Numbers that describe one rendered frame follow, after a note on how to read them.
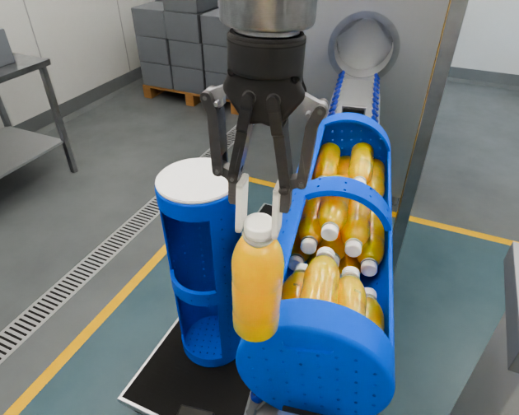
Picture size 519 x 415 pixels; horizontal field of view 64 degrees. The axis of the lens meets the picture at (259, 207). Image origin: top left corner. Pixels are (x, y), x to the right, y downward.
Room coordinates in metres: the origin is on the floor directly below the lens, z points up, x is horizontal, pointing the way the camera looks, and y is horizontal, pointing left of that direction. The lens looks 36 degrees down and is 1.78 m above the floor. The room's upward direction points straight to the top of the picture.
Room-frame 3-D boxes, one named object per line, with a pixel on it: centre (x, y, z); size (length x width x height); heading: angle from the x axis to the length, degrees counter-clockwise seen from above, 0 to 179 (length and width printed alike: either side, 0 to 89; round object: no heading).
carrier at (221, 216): (1.17, 0.21, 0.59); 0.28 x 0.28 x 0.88
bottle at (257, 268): (0.41, 0.00, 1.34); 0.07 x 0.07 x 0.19
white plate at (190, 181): (1.17, 0.21, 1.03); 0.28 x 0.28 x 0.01
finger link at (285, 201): (0.40, -0.04, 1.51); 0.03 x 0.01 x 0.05; 76
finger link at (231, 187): (0.42, 0.04, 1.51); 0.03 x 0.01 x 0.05; 76
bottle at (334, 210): (0.84, -0.19, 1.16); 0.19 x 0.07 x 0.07; 166
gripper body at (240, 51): (0.41, -0.01, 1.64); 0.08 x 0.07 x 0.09; 76
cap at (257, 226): (0.41, 0.00, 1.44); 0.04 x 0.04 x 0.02
